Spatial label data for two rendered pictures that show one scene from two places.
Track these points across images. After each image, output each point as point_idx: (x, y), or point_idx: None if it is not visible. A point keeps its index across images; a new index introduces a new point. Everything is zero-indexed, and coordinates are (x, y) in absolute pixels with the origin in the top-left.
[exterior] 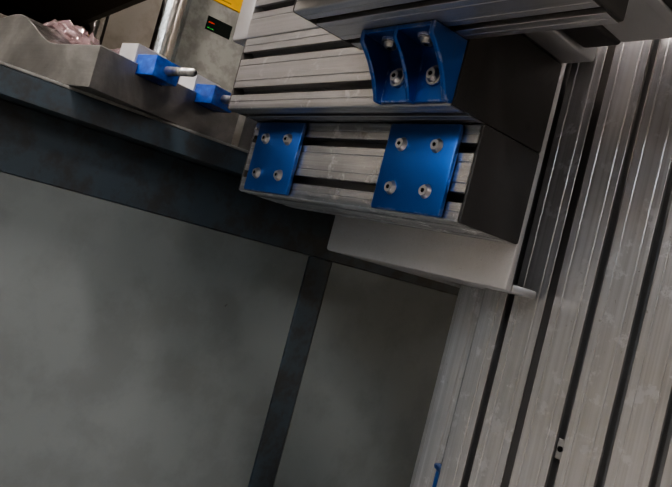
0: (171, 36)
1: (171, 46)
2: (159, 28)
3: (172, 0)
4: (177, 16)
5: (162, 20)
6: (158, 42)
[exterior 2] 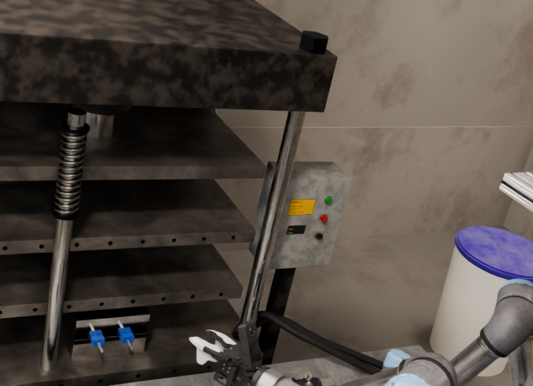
0: (264, 275)
1: (264, 280)
2: (255, 272)
3: (263, 254)
4: (267, 263)
5: (257, 267)
6: (255, 280)
